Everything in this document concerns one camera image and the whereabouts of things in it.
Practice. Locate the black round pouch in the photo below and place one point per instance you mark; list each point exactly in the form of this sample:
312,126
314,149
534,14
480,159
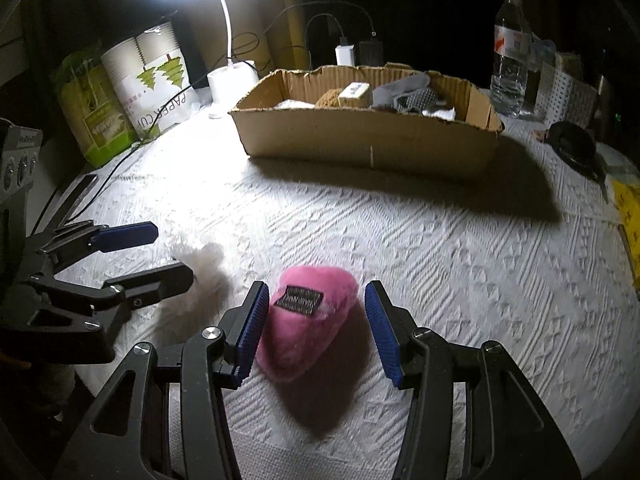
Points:
575,145

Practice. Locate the yellow plastic bag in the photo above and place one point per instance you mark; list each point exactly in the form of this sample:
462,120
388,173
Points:
630,210

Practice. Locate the paper cup pack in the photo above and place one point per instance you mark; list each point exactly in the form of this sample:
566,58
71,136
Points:
150,80

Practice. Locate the pink plush toy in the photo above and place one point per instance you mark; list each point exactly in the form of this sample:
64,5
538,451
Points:
310,340

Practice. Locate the white perforated container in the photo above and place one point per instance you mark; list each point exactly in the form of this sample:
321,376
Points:
565,95

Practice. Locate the black charger plug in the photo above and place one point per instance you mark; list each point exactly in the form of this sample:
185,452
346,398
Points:
371,52

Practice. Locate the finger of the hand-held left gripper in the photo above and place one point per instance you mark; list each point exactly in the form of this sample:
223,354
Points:
150,285
125,235

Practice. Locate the white desk lamp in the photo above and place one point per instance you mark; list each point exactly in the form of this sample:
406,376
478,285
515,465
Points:
235,85

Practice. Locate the brown scrubbing sponge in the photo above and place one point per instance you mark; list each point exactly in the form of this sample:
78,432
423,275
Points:
330,99

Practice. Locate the white charger plug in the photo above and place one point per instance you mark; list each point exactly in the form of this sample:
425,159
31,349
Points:
345,55

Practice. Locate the cardboard box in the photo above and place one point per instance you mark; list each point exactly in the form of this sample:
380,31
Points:
365,135

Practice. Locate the white fluffy plush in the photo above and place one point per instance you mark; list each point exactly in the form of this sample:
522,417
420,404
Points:
205,280

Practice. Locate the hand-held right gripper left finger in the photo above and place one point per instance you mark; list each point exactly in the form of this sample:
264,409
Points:
250,330

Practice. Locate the yellow curtain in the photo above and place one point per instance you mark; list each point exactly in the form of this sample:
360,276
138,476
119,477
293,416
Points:
290,35

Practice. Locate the clear plastic water bottle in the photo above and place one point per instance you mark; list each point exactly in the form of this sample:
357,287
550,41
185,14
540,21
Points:
510,70

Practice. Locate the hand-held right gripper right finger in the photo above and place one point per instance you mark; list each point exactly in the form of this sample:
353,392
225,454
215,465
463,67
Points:
382,332

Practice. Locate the green printed bag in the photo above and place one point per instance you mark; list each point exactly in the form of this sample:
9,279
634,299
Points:
95,120

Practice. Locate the small white packet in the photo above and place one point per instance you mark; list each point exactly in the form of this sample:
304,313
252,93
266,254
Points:
355,94

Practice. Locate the white textured tablecloth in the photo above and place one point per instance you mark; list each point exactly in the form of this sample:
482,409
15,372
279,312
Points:
450,270

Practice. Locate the white paper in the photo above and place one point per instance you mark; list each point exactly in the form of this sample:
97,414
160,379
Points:
295,105

